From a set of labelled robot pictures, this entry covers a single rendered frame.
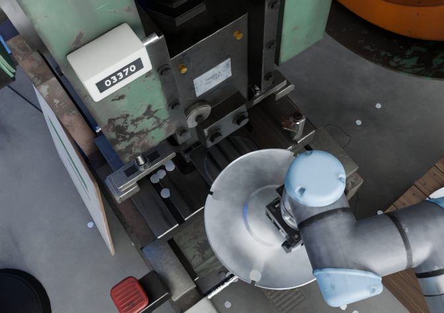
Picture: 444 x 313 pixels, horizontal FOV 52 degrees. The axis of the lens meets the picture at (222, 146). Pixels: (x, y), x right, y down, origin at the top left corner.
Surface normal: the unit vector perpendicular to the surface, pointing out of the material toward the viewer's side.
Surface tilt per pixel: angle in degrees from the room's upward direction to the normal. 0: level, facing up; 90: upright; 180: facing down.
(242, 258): 3
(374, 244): 5
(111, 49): 0
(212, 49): 90
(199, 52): 90
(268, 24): 90
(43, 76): 31
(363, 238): 11
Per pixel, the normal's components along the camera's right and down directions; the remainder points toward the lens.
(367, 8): -0.82, 0.54
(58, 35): 0.58, 0.73
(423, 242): 0.06, 0.05
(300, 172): -0.04, -0.41
